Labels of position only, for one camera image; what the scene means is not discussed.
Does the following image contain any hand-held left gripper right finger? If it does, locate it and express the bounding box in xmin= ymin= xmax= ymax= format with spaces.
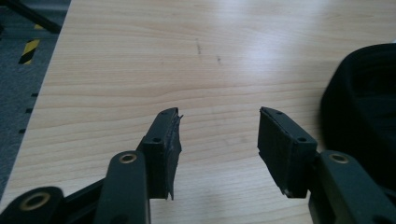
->
xmin=257 ymin=106 xmax=318 ymax=199

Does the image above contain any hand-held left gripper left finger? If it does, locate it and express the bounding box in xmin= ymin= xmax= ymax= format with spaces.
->
xmin=136 ymin=106 xmax=184 ymax=201

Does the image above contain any yellow black striped floor tape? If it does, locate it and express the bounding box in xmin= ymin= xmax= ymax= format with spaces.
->
xmin=18 ymin=23 xmax=45 ymax=65

